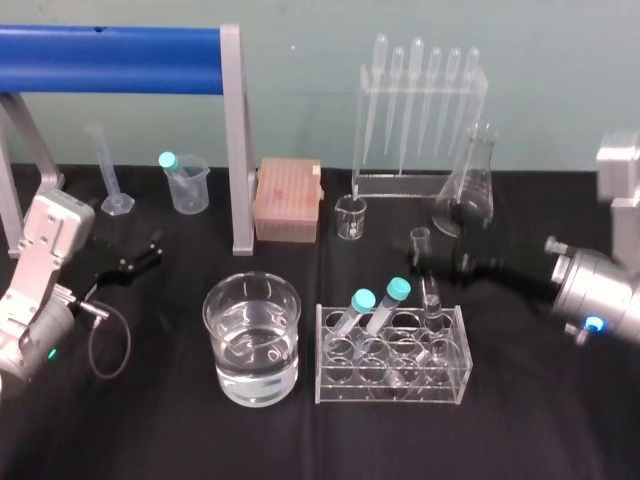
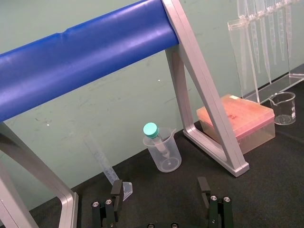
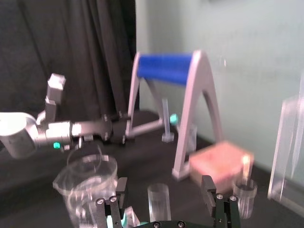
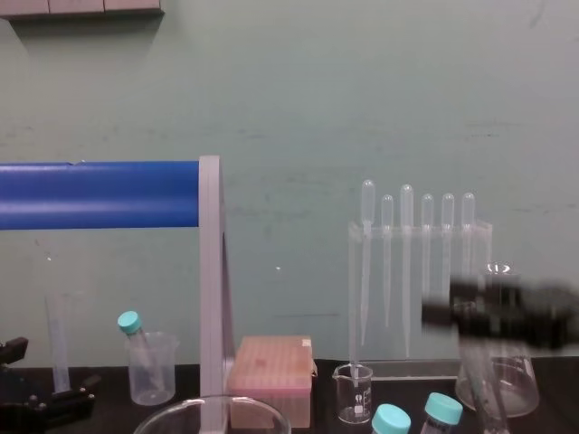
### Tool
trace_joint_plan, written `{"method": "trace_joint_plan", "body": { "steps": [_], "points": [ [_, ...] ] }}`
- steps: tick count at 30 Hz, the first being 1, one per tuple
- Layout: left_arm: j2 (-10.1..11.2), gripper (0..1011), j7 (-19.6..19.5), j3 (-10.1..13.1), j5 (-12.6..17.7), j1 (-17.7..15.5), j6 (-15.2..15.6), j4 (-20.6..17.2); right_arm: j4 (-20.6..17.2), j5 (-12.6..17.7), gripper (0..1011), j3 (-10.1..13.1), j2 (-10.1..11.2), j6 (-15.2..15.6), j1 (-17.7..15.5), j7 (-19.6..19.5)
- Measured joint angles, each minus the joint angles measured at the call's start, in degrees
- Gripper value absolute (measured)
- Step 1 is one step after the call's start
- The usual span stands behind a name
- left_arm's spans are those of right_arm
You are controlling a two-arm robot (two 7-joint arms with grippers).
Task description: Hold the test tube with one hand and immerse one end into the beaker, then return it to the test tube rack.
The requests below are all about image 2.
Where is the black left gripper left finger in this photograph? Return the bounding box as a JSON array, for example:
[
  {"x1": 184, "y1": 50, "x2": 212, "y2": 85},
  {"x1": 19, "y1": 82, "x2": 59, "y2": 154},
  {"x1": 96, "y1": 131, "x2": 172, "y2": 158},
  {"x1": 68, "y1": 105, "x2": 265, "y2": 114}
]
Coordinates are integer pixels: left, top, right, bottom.
[{"x1": 91, "y1": 180, "x2": 124, "y2": 228}]

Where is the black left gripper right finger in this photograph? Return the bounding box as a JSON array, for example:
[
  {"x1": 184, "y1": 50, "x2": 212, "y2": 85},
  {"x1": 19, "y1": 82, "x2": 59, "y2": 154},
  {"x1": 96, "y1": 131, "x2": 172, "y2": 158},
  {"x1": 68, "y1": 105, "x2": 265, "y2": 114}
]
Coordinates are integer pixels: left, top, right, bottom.
[{"x1": 197, "y1": 176, "x2": 235, "y2": 228}]

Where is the clear plastic beaker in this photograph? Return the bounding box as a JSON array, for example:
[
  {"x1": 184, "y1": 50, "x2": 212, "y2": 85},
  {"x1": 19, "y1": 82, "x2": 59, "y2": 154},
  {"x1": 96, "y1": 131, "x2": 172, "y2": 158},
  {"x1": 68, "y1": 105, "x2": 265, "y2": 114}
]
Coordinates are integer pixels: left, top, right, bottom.
[{"x1": 142, "y1": 127, "x2": 182, "y2": 173}]

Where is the test tube with teal cap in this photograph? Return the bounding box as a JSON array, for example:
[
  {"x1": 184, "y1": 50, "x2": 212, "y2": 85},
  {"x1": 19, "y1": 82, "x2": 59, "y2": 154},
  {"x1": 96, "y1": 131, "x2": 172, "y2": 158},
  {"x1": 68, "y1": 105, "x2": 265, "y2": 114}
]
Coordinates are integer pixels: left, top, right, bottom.
[{"x1": 142, "y1": 122, "x2": 175, "y2": 160}]

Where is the small clear glass beaker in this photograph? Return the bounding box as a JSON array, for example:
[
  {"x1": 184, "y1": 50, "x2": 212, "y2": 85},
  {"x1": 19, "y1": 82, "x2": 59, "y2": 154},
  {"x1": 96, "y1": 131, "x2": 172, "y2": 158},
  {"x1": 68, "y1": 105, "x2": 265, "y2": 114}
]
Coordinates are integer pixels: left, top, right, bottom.
[{"x1": 268, "y1": 91, "x2": 297, "y2": 125}]

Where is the blue plastic roller tube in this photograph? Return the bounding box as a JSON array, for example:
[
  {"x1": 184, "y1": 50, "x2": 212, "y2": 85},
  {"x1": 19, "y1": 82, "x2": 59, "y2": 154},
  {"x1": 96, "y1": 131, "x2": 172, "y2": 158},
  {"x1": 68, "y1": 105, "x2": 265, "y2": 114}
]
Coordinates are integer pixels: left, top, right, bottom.
[{"x1": 0, "y1": 0, "x2": 180, "y2": 122}]

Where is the clear acrylic pipette rack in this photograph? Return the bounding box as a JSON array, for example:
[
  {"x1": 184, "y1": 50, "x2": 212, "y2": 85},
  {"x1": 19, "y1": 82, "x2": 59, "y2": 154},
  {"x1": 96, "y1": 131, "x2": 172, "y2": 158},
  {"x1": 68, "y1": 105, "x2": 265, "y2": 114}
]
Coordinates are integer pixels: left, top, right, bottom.
[{"x1": 227, "y1": 19, "x2": 304, "y2": 104}]

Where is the clear plastic graduated cylinder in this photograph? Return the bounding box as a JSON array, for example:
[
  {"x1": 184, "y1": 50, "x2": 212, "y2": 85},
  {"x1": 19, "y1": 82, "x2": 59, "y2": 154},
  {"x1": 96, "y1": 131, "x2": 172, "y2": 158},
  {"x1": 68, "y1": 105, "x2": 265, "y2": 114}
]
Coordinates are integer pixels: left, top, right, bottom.
[{"x1": 83, "y1": 132, "x2": 133, "y2": 201}]

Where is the pink lidded pipette tip box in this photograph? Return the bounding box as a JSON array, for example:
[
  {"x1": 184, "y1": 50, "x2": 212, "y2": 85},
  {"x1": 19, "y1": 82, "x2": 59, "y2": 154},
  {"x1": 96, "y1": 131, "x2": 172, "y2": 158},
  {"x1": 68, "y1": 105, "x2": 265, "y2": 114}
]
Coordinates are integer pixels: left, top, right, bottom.
[{"x1": 196, "y1": 94, "x2": 276, "y2": 155}]

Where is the clear plastic pipette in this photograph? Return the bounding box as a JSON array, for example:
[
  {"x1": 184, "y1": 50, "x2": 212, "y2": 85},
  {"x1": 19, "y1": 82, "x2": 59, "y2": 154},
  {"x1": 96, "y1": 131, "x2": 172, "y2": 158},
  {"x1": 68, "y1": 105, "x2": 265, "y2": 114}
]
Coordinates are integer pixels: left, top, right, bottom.
[
  {"x1": 265, "y1": 0, "x2": 285, "y2": 61},
  {"x1": 255, "y1": 0, "x2": 277, "y2": 66},
  {"x1": 237, "y1": 0, "x2": 261, "y2": 73},
  {"x1": 275, "y1": 0, "x2": 293, "y2": 58},
  {"x1": 246, "y1": 0, "x2": 272, "y2": 85}
]

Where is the grey metal triangular frame stand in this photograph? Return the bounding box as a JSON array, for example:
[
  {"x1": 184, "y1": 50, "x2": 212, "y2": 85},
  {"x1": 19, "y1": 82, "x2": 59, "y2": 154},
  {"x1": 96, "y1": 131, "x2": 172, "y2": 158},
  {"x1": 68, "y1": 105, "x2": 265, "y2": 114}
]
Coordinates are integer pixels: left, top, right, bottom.
[
  {"x1": 0, "y1": 121, "x2": 79, "y2": 228},
  {"x1": 161, "y1": 0, "x2": 250, "y2": 178}
]

